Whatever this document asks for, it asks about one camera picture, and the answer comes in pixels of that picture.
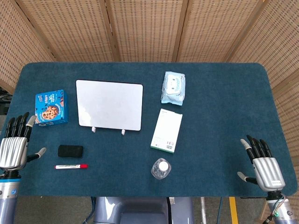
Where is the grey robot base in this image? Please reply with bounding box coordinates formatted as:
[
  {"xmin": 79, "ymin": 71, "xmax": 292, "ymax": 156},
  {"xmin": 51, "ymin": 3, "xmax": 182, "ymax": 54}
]
[{"xmin": 93, "ymin": 196, "xmax": 195, "ymax": 224}]

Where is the dark blue table mat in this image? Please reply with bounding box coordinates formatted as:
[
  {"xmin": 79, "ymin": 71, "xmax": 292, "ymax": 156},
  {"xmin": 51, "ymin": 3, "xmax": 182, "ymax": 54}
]
[{"xmin": 0, "ymin": 62, "xmax": 298, "ymax": 198}]

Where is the black eraser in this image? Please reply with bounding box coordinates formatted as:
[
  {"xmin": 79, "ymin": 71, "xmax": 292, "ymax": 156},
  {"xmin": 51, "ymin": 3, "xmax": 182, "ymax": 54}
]
[{"xmin": 57, "ymin": 145, "xmax": 84, "ymax": 158}]

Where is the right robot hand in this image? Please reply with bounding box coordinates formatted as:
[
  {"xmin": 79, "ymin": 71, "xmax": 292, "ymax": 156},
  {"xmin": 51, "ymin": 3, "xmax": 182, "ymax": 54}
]
[{"xmin": 237, "ymin": 135, "xmax": 286, "ymax": 193}]

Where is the light blue wet wipes pack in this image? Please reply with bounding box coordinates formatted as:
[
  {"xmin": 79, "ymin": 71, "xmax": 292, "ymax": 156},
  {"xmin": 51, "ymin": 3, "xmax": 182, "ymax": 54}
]
[{"xmin": 160, "ymin": 71, "xmax": 186, "ymax": 106}]

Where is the white whiteboard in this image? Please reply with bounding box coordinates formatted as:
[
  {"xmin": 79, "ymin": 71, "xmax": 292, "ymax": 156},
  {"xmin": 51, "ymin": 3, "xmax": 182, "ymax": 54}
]
[{"xmin": 75, "ymin": 79, "xmax": 144, "ymax": 135}]

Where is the red marker pen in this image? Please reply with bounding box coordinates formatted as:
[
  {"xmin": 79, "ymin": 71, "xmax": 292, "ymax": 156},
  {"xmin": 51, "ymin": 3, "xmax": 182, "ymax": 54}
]
[{"xmin": 55, "ymin": 164, "xmax": 89, "ymax": 170}]

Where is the white and green carton box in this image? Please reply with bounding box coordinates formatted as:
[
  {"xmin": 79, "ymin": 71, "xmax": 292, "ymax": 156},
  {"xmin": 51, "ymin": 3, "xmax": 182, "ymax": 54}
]
[{"xmin": 150, "ymin": 108, "xmax": 183, "ymax": 154}]

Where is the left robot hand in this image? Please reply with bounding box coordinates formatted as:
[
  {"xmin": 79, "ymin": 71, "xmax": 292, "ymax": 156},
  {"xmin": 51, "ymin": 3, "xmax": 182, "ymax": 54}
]
[{"xmin": 0, "ymin": 112, "xmax": 47, "ymax": 173}]

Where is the clear plastic water bottle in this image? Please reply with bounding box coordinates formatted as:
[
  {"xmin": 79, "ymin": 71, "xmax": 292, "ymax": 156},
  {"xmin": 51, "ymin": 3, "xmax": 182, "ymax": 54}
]
[{"xmin": 150, "ymin": 158, "xmax": 171, "ymax": 180}]

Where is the woven bamboo folding screen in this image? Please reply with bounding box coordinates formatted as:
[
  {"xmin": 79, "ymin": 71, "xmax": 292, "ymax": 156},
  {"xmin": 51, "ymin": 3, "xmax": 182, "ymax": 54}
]
[{"xmin": 0, "ymin": 0, "xmax": 299, "ymax": 224}]

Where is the blue cookie box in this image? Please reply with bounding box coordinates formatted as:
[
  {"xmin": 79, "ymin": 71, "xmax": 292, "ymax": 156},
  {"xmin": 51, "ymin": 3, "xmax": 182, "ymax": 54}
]
[{"xmin": 35, "ymin": 89, "xmax": 69, "ymax": 127}]

